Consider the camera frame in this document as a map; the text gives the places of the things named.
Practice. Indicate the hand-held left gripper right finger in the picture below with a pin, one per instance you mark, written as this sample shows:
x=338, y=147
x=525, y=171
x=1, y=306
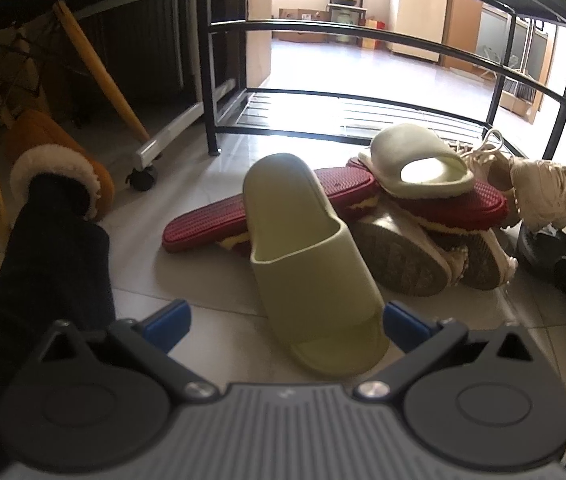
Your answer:
x=403, y=327

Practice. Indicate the black metal shoe rack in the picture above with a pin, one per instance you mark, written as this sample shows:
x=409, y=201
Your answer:
x=208, y=60

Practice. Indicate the white cabinet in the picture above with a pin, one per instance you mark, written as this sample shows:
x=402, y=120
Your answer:
x=420, y=20

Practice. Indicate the small wooden shelf stand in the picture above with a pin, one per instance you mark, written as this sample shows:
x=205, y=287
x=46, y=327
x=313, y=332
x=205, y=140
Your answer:
x=347, y=0

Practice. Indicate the red box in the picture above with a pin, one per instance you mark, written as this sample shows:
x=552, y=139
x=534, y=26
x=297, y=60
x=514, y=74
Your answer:
x=377, y=32

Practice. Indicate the white folding frame with casters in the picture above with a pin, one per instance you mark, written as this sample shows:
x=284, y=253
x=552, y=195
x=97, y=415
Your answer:
x=173, y=127

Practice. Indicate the person's leg in black trousers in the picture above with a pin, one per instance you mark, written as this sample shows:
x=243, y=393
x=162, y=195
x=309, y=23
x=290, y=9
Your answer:
x=38, y=270

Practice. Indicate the wooden wardrobe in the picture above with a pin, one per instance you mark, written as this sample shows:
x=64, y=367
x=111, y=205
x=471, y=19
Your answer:
x=463, y=30

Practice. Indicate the cardboard boxes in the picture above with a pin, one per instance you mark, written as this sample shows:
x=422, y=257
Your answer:
x=303, y=22

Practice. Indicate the dark red slipper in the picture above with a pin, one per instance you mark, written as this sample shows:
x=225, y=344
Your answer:
x=203, y=225
x=453, y=207

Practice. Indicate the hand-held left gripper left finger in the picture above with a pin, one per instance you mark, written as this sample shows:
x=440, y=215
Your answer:
x=170, y=322

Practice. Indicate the large pale green slide slipper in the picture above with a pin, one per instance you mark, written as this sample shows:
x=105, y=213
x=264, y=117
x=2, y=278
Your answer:
x=303, y=270

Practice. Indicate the beige sneaker with worn sole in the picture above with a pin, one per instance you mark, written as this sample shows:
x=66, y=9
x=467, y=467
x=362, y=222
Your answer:
x=483, y=260
x=398, y=255

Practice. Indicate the cream lace-up sneaker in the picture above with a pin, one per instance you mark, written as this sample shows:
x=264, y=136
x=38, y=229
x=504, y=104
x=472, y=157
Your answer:
x=548, y=190

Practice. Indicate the chair with wooden legs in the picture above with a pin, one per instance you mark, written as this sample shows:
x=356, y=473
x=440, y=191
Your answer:
x=99, y=67

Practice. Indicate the orange fleece-lined slipper boot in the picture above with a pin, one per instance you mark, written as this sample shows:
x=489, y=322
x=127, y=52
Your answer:
x=48, y=130

